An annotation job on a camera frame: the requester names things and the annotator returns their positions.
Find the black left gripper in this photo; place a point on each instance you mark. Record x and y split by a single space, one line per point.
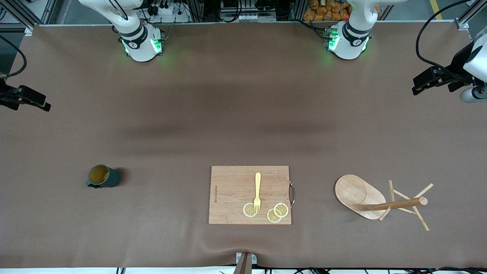
456 69

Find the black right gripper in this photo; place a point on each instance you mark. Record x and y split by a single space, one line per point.
8 95

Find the dark green ribbed cup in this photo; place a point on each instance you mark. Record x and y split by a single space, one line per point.
112 178

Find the wooden cup rack tree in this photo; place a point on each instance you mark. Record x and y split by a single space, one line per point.
354 192

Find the brown table cover sheet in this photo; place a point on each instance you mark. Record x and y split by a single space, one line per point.
152 133

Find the pile of orange items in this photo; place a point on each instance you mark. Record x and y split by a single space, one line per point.
323 13

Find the white power strip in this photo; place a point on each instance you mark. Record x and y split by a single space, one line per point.
164 9

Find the white socket strip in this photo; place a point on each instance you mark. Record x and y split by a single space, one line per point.
251 17

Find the lemon slice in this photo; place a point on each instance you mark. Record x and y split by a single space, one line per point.
272 217
281 210
248 210

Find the yellow plastic fork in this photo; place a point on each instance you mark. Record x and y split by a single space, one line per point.
258 186

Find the bamboo cutting board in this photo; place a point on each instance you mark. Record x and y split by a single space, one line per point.
232 190

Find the aluminium frame post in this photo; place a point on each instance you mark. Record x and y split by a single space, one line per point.
21 15
466 21

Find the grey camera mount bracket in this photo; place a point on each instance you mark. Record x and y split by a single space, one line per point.
244 266

